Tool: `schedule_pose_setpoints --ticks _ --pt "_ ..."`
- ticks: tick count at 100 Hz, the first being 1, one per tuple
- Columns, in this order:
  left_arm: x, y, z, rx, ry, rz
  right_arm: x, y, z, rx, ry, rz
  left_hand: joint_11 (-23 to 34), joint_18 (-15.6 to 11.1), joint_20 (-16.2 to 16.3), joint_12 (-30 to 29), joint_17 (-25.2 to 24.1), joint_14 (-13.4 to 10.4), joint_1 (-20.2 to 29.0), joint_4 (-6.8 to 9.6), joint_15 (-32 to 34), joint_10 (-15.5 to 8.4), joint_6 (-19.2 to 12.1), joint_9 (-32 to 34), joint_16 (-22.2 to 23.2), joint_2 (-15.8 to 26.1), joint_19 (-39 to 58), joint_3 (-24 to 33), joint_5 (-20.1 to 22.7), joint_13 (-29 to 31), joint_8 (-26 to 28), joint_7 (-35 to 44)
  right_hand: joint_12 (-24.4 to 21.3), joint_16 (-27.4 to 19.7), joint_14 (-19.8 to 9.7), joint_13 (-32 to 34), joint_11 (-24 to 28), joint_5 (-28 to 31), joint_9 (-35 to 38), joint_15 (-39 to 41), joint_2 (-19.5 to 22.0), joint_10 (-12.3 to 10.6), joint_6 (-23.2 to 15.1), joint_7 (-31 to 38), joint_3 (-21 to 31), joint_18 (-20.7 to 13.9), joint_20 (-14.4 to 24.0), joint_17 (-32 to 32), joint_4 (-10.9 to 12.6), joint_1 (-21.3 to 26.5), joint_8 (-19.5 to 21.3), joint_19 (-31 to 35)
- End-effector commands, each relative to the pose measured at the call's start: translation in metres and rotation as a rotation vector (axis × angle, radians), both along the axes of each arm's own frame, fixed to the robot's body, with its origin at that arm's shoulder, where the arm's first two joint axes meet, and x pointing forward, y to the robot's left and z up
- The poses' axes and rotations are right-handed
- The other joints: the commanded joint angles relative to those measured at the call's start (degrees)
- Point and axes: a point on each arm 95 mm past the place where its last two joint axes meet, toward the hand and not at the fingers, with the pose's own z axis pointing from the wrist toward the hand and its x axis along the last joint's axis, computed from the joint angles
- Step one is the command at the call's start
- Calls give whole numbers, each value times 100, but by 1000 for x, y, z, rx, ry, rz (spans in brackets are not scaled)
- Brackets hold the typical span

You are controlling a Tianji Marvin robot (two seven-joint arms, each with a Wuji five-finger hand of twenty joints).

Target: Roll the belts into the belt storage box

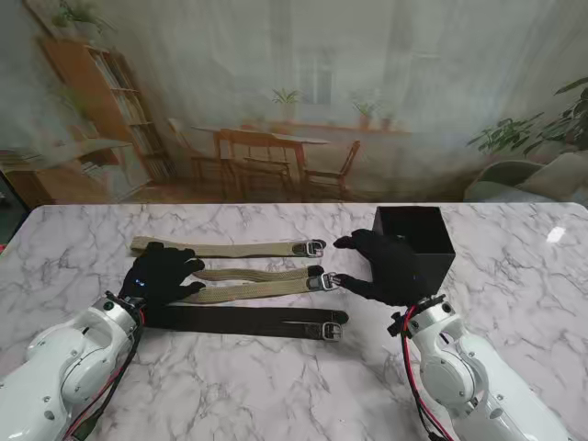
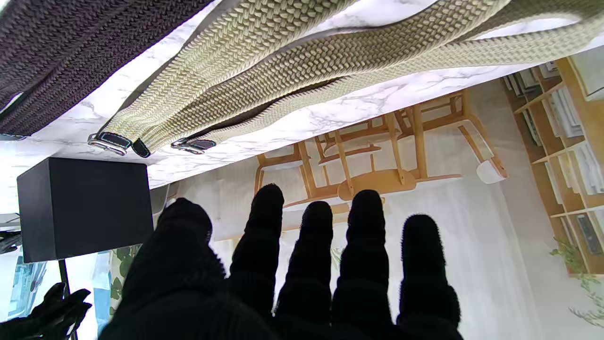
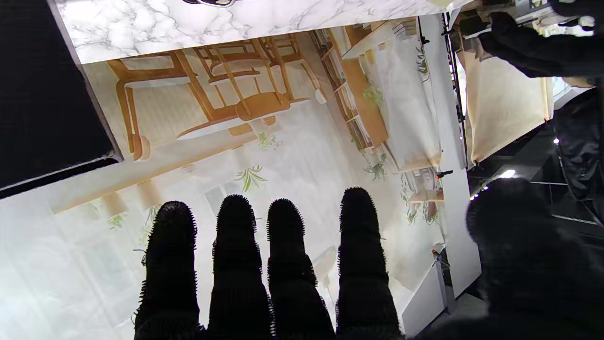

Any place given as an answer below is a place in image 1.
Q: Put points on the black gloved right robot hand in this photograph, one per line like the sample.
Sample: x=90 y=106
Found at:
x=395 y=275

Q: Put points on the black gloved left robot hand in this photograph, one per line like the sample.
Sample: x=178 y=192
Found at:
x=156 y=275

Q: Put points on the dark brown woven belt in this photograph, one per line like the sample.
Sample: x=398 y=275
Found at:
x=229 y=319

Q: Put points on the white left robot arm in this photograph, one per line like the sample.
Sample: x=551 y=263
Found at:
x=69 y=358

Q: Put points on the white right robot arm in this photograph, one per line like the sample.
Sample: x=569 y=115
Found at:
x=464 y=367

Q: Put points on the black square storage box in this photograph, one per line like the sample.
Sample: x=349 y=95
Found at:
x=443 y=271

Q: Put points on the beige woven belt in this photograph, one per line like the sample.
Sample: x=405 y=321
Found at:
x=257 y=289
x=239 y=250

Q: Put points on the printed room scene backdrop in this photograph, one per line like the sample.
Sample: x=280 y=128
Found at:
x=294 y=92

